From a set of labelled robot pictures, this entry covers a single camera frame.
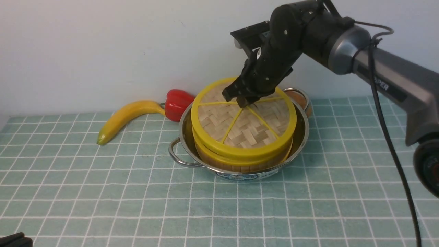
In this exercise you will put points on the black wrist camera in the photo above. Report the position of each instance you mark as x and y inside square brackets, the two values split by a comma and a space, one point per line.
[252, 37]

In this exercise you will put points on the stainless steel pot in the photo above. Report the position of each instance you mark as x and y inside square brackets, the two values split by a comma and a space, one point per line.
[186, 139]

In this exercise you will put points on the orange round fruit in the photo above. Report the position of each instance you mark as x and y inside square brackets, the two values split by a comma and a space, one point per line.
[300, 99]

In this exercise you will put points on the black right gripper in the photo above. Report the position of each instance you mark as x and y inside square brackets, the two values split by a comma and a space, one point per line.
[276, 56]

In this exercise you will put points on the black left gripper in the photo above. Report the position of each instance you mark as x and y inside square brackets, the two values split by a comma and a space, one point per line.
[16, 240]

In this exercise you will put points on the yellow banana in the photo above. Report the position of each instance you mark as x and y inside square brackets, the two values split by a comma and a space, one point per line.
[124, 115]

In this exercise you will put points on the red bell pepper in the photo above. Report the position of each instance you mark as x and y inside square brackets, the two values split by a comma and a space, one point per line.
[177, 101]

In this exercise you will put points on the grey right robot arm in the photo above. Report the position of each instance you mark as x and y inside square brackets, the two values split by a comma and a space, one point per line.
[315, 28]

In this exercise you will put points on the woven bamboo steamer lid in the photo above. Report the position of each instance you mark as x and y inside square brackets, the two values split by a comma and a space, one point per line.
[261, 129]

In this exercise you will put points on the yellow-rimmed bamboo steamer basket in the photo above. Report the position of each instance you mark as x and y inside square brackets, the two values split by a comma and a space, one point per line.
[241, 165]

